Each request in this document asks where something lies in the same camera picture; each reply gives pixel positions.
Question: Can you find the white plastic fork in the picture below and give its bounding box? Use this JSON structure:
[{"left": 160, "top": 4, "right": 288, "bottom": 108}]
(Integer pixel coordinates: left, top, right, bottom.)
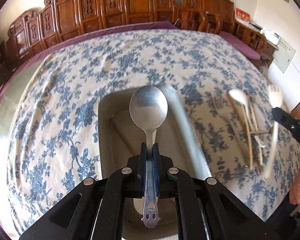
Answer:
[{"left": 262, "top": 84, "right": 283, "bottom": 181}]

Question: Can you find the large metal spoon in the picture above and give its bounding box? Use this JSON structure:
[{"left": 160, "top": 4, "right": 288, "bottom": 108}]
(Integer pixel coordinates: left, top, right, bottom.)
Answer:
[{"left": 129, "top": 86, "right": 168, "bottom": 229}]

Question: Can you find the cream chopstick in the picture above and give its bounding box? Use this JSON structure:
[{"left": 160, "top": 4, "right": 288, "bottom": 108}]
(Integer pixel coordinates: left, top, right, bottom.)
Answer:
[{"left": 249, "top": 100, "right": 266, "bottom": 148}]

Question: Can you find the brown wooden chopstick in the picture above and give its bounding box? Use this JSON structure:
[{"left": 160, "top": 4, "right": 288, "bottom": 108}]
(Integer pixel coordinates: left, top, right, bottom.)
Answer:
[{"left": 228, "top": 93, "right": 254, "bottom": 170}]

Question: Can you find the wooden side table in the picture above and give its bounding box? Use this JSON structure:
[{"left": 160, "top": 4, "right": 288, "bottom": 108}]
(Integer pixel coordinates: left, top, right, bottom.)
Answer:
[{"left": 260, "top": 41, "right": 279, "bottom": 68}]

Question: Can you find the blue floral tablecloth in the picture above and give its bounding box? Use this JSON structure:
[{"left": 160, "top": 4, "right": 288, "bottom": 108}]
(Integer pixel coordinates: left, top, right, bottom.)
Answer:
[{"left": 7, "top": 29, "right": 300, "bottom": 235}]

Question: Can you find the grey metal utensil tray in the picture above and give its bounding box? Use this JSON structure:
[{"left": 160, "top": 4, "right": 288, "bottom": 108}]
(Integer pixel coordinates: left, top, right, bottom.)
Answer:
[{"left": 91, "top": 86, "right": 211, "bottom": 239}]

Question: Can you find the purple armchair cushion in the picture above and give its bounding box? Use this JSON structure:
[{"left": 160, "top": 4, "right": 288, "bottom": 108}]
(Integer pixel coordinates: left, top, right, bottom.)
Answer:
[{"left": 219, "top": 31, "right": 261, "bottom": 60}]

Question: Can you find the white router box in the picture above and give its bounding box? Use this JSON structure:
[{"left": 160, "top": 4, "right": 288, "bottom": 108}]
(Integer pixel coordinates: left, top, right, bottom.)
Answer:
[{"left": 263, "top": 28, "right": 281, "bottom": 46}]

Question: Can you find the red card on table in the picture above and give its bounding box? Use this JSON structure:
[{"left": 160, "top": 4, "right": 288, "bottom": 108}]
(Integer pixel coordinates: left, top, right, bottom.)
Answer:
[{"left": 235, "top": 7, "right": 250, "bottom": 23}]

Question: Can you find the purple sofa cushion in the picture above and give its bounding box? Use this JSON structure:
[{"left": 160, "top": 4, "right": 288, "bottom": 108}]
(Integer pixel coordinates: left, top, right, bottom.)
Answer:
[{"left": 0, "top": 21, "right": 178, "bottom": 101}]

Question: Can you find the carved wooden sofa bench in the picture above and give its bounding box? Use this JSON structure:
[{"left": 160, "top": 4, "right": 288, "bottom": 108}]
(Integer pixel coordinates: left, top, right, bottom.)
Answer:
[{"left": 5, "top": 0, "right": 216, "bottom": 63}]

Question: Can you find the white wall panel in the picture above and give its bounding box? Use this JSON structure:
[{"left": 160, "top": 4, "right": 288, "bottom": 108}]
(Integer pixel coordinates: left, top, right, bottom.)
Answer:
[{"left": 273, "top": 37, "right": 296, "bottom": 73}]

